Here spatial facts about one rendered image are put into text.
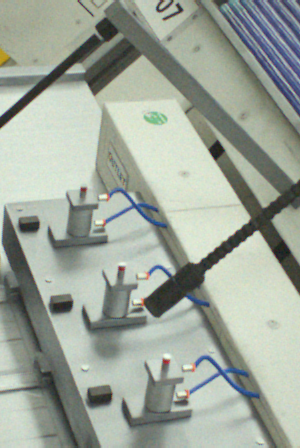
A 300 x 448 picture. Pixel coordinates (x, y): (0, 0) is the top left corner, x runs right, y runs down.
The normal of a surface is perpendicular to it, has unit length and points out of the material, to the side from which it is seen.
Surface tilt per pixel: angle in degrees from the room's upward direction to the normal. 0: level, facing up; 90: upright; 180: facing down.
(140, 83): 90
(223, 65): 90
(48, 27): 90
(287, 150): 90
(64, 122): 45
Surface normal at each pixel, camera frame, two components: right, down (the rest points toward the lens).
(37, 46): 0.33, 0.61
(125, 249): 0.14, -0.79
